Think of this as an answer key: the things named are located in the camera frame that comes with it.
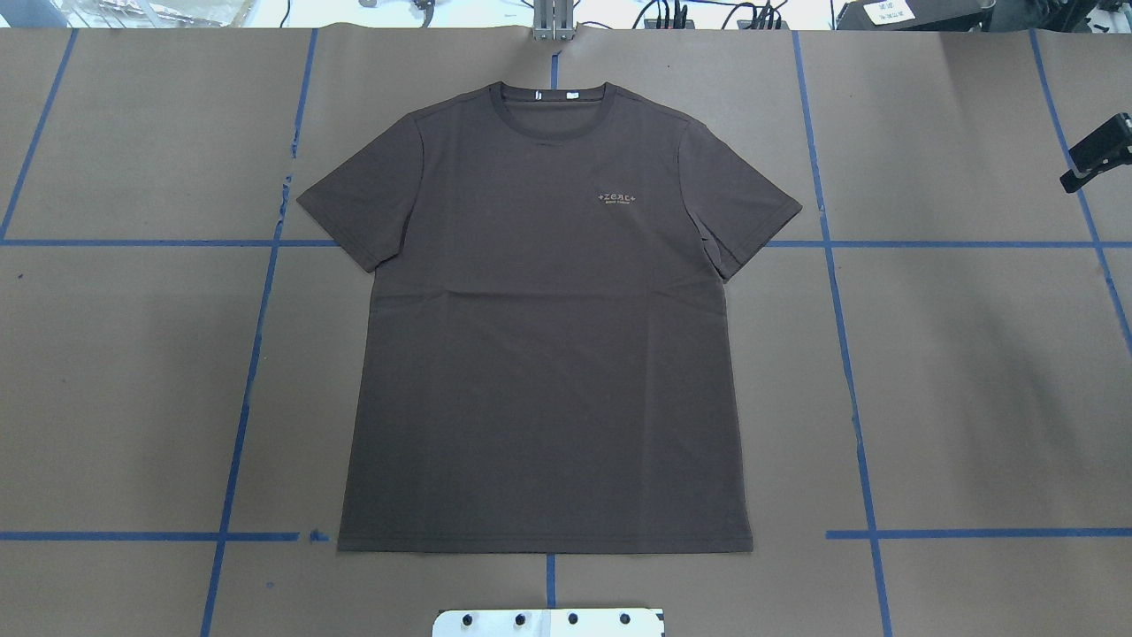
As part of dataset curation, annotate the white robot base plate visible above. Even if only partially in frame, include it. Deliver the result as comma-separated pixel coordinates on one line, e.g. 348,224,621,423
432,608,667,636

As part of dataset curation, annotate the dark brown t-shirt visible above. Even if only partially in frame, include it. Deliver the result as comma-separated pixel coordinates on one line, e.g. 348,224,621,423
295,83,803,554

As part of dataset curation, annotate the black box with white label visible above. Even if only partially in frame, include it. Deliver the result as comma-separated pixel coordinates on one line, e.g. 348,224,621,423
834,1,993,32

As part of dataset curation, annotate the aluminium frame post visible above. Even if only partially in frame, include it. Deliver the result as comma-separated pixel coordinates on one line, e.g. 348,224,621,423
528,0,577,42

